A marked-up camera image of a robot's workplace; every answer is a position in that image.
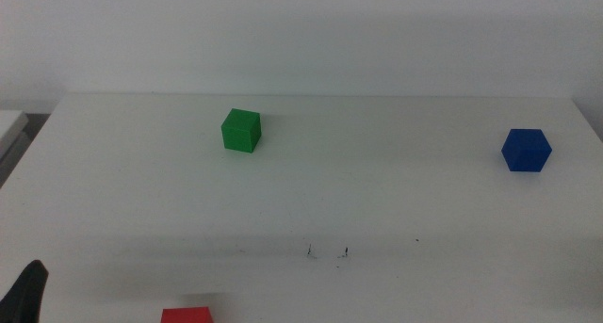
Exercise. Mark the blue cube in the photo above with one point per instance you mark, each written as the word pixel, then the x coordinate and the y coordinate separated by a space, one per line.
pixel 525 151

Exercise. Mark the red cube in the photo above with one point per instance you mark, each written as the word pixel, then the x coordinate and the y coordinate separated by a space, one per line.
pixel 186 315

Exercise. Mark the green cube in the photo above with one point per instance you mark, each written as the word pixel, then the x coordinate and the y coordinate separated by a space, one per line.
pixel 240 131

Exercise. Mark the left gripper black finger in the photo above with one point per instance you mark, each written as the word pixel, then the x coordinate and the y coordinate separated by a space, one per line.
pixel 23 297

